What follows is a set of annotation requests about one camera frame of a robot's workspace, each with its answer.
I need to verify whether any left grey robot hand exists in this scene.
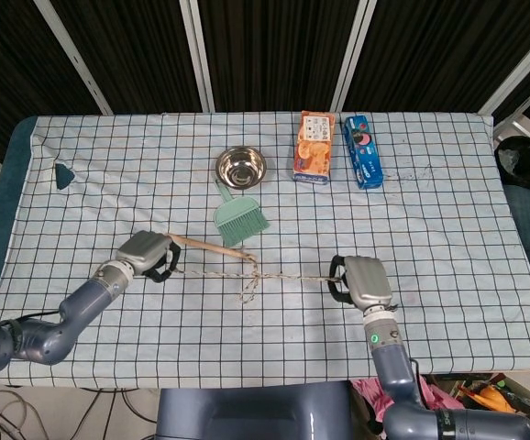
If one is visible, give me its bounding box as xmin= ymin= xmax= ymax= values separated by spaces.
xmin=116 ymin=230 xmax=182 ymax=284

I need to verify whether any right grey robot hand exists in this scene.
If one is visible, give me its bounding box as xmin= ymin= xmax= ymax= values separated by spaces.
xmin=328 ymin=254 xmax=394 ymax=313

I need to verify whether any braided jute rope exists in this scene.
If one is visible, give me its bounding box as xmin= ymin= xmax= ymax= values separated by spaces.
xmin=172 ymin=254 xmax=339 ymax=304

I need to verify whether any wooden stick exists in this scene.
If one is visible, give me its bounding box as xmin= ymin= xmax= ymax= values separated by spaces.
xmin=166 ymin=232 xmax=255 ymax=262

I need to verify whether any checked white tablecloth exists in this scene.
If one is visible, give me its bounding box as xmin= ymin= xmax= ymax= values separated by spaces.
xmin=0 ymin=112 xmax=530 ymax=391

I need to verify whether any green hand brush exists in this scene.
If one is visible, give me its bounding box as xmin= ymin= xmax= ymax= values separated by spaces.
xmin=213 ymin=179 xmax=271 ymax=248

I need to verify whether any pink cloth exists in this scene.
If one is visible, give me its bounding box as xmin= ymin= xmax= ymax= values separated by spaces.
xmin=351 ymin=375 xmax=445 ymax=440

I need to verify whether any blue Oreo box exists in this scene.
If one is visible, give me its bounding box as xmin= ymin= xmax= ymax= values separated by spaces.
xmin=342 ymin=114 xmax=385 ymax=191

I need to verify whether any stainless steel bowl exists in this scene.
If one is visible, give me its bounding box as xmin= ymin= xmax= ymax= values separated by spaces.
xmin=215 ymin=146 xmax=268 ymax=190

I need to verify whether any orange cracker box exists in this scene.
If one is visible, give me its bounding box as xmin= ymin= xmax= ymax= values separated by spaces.
xmin=291 ymin=110 xmax=338 ymax=186

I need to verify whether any teal table padding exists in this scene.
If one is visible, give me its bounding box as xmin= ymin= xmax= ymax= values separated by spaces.
xmin=0 ymin=115 xmax=75 ymax=322

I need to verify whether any orange plastic toy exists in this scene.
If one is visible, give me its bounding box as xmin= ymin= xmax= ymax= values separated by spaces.
xmin=457 ymin=375 xmax=530 ymax=413

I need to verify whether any blue-grey robot torso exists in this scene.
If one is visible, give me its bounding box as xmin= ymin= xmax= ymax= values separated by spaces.
xmin=156 ymin=379 xmax=354 ymax=440

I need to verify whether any black plastic bag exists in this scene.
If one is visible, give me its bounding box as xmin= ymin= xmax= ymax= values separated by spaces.
xmin=495 ymin=135 xmax=530 ymax=193

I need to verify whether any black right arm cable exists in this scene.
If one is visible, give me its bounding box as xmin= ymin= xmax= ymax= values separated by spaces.
xmin=409 ymin=359 xmax=427 ymax=407

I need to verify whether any black floor cable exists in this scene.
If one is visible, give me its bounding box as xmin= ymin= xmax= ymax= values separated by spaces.
xmin=76 ymin=388 xmax=159 ymax=435

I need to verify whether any white partition frame post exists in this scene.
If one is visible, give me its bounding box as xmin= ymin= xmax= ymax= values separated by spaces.
xmin=180 ymin=0 xmax=215 ymax=114
xmin=478 ymin=20 xmax=530 ymax=116
xmin=331 ymin=0 xmax=379 ymax=114
xmin=33 ymin=0 xmax=113 ymax=116

